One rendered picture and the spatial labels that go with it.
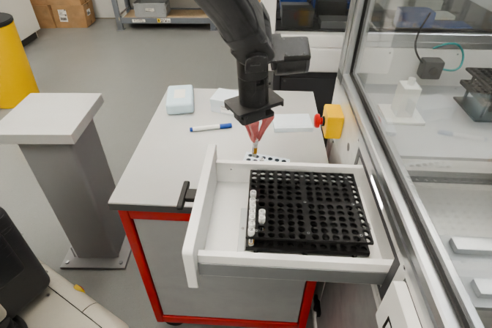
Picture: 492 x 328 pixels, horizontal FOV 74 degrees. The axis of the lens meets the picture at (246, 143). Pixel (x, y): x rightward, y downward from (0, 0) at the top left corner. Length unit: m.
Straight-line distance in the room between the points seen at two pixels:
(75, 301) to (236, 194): 0.79
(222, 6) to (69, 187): 1.13
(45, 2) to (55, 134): 3.92
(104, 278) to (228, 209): 1.08
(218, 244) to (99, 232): 1.00
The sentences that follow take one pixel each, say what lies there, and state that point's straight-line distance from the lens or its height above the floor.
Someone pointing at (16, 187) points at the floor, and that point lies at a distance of 2.38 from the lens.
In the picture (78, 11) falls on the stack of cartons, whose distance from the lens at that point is 4.92.
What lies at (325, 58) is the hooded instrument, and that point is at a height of 0.86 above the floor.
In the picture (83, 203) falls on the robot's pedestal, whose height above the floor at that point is 0.39.
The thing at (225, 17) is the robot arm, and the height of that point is 1.25.
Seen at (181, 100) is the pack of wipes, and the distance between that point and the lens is 1.18.
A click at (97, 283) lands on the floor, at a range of 1.72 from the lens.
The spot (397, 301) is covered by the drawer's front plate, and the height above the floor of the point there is 0.92.
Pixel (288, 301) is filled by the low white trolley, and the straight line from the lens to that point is 1.23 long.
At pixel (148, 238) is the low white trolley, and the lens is 1.01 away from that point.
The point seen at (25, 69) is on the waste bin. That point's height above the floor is 0.27.
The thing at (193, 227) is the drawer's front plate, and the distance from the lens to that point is 0.58.
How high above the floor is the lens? 1.38
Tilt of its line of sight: 37 degrees down
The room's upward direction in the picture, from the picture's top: straight up
